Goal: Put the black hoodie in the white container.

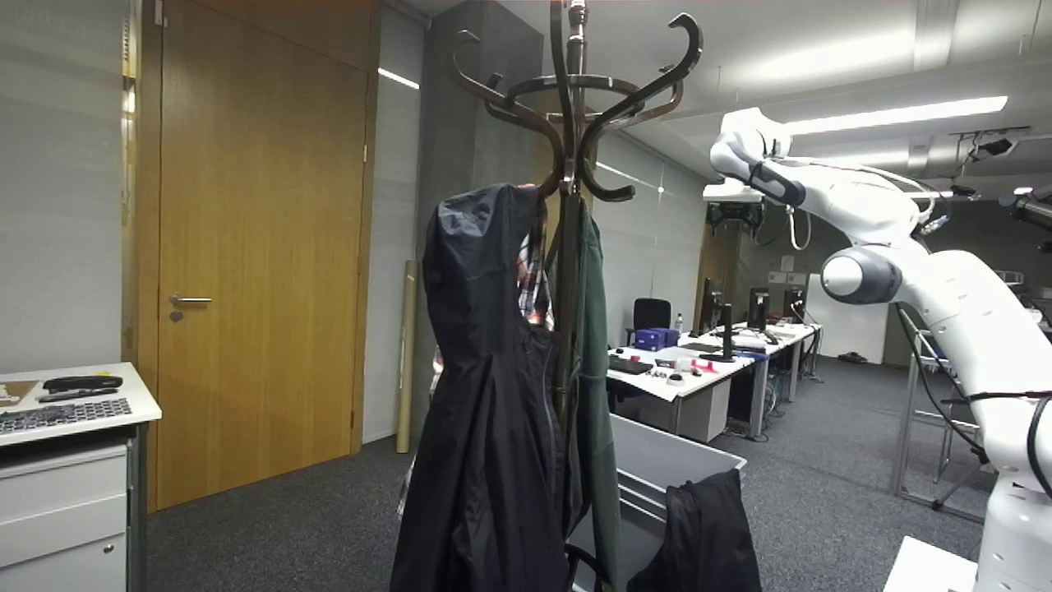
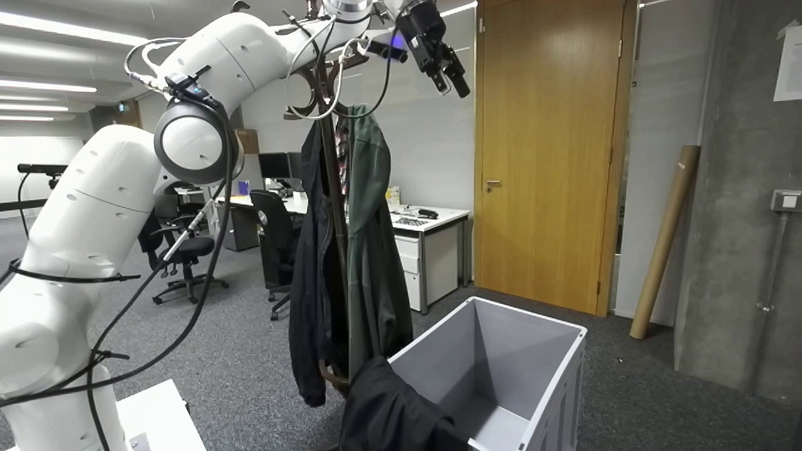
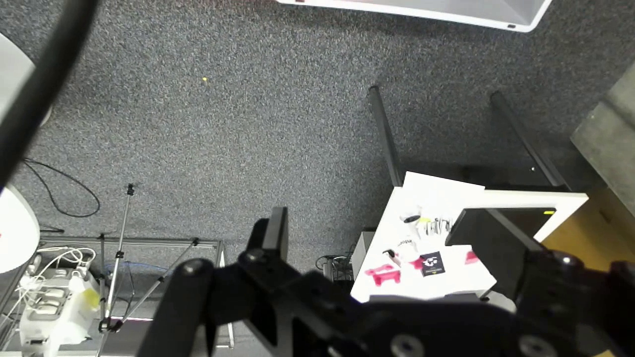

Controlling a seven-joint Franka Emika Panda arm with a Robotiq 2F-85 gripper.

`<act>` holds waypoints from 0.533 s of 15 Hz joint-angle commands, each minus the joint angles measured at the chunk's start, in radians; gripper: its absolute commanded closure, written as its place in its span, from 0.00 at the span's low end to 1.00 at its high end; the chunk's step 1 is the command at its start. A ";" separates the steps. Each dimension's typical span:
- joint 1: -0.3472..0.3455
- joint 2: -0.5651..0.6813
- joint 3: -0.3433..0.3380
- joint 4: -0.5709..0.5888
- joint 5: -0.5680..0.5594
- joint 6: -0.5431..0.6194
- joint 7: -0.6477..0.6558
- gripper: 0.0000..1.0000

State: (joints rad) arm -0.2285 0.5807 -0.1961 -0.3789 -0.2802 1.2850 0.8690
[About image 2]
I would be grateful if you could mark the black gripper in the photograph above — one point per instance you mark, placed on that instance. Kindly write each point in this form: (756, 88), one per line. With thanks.
(426, 38)

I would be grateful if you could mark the white paper sheet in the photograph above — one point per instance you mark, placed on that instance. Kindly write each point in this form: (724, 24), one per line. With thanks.
(791, 65)

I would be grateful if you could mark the grey-white plastic container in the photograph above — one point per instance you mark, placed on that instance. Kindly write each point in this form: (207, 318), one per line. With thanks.
(509, 366)

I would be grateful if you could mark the black hoodie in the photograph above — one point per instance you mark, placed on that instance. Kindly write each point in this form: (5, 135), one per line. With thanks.
(391, 414)

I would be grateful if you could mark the white office desk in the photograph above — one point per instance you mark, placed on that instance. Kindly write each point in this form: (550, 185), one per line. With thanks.
(241, 216)

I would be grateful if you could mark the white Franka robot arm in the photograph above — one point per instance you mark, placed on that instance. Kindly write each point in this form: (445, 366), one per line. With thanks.
(90, 209)

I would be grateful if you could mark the black stand with crossbar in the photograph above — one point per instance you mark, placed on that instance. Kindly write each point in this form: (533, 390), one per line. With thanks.
(39, 170)

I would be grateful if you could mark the black office chair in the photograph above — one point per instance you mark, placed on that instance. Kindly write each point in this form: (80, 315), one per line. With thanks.
(189, 260)
(275, 242)

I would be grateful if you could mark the white robot base platform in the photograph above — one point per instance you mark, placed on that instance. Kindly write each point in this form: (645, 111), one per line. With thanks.
(163, 417)

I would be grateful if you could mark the black stapler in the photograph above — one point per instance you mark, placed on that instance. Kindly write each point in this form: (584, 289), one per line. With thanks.
(426, 215)

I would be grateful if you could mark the grey wall switch box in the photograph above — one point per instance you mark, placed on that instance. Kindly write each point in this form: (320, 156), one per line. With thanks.
(788, 202)

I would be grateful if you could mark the black jacket with plaid lining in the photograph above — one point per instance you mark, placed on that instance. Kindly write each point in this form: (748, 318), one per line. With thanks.
(316, 276)

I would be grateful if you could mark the brown cardboard tube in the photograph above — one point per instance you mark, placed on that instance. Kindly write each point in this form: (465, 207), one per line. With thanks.
(665, 242)

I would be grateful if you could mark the light wooden door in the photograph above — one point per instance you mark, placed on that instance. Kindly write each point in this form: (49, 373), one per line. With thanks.
(553, 160)

